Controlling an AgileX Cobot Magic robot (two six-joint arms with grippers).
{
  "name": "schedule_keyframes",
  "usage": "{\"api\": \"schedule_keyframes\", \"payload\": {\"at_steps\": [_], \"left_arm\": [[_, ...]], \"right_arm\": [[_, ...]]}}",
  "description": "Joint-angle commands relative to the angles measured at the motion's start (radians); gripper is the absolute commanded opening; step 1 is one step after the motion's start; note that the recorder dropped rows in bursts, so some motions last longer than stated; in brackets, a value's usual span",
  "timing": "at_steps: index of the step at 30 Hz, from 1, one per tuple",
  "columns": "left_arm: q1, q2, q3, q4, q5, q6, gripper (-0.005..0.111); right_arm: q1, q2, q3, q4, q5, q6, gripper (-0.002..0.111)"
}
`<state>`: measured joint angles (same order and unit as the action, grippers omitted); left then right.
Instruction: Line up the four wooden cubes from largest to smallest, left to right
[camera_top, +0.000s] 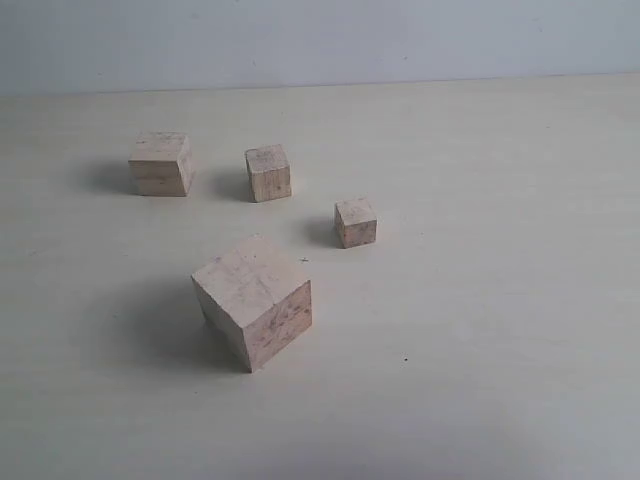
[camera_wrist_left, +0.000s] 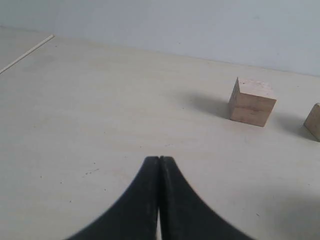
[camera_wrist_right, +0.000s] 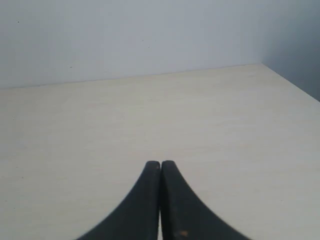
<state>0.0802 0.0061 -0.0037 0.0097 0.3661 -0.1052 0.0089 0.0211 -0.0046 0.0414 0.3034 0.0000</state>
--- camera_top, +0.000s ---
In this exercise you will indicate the medium small wooden cube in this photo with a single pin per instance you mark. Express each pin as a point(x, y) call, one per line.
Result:
point(269, 173)

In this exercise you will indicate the second largest wooden cube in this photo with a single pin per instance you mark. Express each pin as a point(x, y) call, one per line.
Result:
point(160, 164)

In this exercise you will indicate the smallest wooden cube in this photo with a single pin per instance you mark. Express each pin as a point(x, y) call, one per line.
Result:
point(355, 222)

